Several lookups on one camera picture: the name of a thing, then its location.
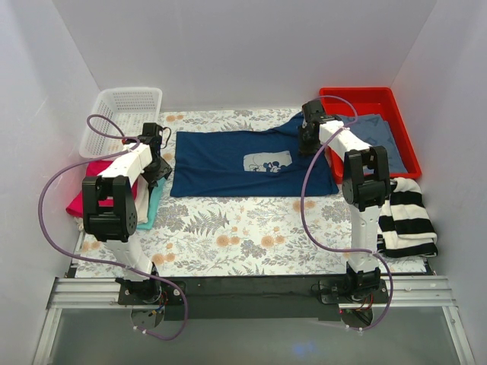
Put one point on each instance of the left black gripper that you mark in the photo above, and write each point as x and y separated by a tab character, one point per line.
159	169

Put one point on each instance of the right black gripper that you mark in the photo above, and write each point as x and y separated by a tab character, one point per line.
305	143

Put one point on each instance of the navy blue mickey t-shirt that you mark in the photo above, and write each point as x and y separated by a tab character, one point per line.
248	164

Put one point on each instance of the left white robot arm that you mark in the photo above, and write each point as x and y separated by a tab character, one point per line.
110	213

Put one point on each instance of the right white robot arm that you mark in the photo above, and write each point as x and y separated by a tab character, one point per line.
365	188

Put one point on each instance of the white plastic basket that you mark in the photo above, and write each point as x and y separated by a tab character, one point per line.
128	108

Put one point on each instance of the grey-blue folded t-shirt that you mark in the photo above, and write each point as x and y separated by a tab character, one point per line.
373	130

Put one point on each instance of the teal folded t-shirt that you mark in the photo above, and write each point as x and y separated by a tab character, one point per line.
154	205

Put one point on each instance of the red plastic tray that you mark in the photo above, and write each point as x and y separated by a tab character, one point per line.
372	100

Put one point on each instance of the floral patterned table mat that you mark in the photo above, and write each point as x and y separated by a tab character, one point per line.
242	236

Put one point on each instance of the black white striped shirt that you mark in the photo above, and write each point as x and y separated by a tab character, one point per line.
405	228

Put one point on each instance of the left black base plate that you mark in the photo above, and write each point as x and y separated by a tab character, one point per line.
149	292

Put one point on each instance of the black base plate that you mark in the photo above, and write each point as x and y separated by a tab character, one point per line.
149	292
337	290

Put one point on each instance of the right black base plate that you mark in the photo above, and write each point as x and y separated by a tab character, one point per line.
337	290

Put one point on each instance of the aluminium mounting rail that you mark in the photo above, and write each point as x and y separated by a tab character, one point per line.
91	293

